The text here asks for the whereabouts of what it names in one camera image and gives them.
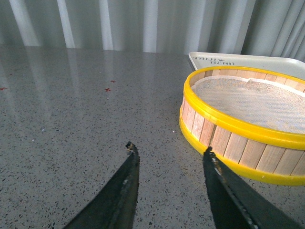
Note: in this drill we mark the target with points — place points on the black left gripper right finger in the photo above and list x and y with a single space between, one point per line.
234 204

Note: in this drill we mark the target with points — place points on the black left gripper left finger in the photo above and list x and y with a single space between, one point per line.
114 206

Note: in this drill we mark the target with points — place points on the cream rectangular bear tray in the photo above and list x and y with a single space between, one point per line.
286 66

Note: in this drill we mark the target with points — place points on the yellow rimmed wooden steamer basket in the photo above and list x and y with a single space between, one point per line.
251 151

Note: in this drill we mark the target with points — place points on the white mesh steamer cloth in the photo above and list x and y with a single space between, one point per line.
256 101

